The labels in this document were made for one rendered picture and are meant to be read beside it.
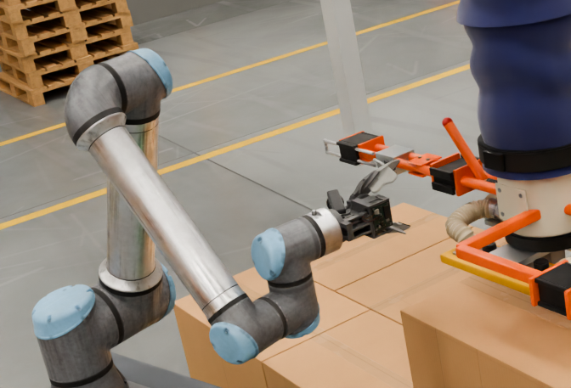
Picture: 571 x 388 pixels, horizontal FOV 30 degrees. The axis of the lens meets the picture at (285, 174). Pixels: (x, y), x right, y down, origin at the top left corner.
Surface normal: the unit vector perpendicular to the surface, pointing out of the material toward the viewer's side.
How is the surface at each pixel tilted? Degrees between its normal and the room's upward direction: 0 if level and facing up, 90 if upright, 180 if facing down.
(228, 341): 94
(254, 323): 51
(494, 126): 91
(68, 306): 5
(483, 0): 101
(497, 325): 0
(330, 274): 0
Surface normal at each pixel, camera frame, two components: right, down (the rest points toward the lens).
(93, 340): 0.70, 0.10
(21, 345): -0.18, -0.93
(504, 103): -0.68, 0.11
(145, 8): 0.47, 0.21
